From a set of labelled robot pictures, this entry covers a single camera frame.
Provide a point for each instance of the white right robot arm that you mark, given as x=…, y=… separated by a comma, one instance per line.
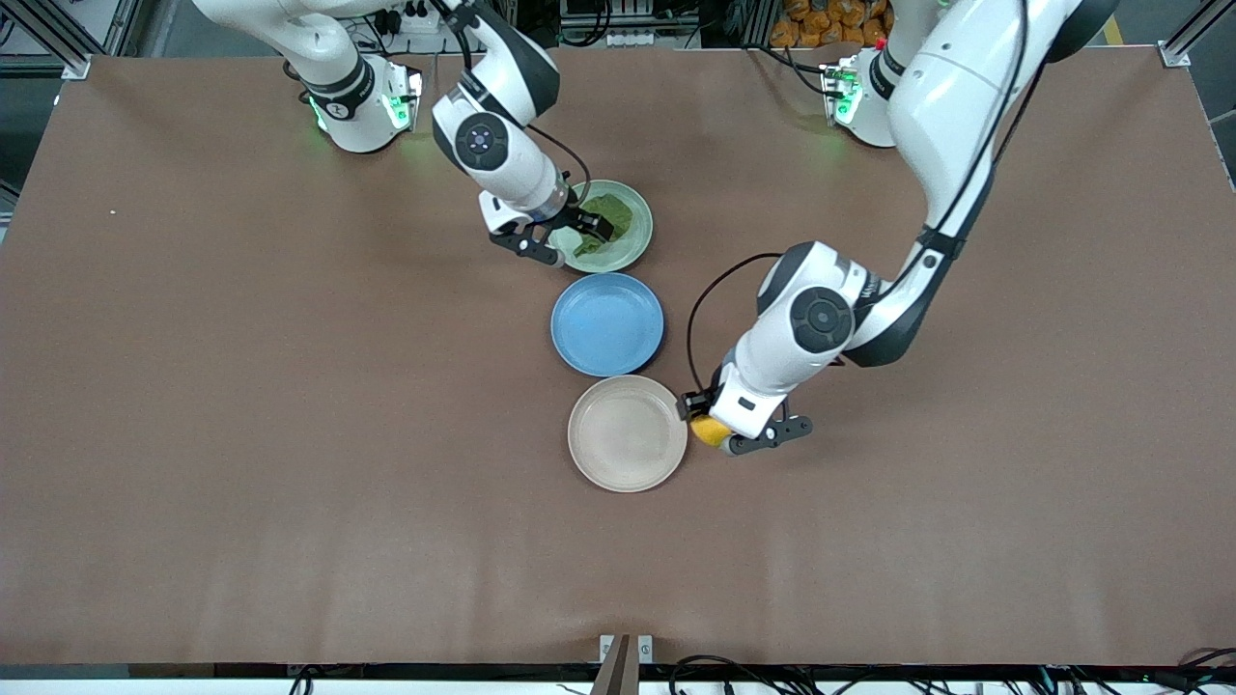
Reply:
x=502, y=145

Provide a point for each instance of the pile of orange fruits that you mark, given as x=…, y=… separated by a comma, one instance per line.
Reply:
x=821, y=19

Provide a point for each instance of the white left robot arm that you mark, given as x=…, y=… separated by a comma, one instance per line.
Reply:
x=821, y=319

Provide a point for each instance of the beige round plate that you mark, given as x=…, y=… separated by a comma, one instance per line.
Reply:
x=628, y=434

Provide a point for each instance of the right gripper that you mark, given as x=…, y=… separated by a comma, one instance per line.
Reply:
x=582, y=221

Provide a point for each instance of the blue round plate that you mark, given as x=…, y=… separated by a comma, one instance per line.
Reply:
x=606, y=323

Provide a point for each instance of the green lettuce leaf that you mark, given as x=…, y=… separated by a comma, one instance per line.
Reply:
x=613, y=208

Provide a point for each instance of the aluminium frame post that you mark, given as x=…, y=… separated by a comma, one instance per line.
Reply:
x=58, y=43
x=1195, y=34

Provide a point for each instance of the pale green round plate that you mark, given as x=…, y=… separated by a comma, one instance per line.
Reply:
x=632, y=246

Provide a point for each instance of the grey table edge bracket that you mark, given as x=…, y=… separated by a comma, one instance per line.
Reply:
x=623, y=666

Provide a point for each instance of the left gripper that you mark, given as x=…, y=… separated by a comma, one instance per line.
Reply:
x=697, y=403

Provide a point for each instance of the white power strip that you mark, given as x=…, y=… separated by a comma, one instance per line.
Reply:
x=410, y=19

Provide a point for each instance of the yellow lemon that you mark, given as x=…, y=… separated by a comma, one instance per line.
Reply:
x=710, y=431

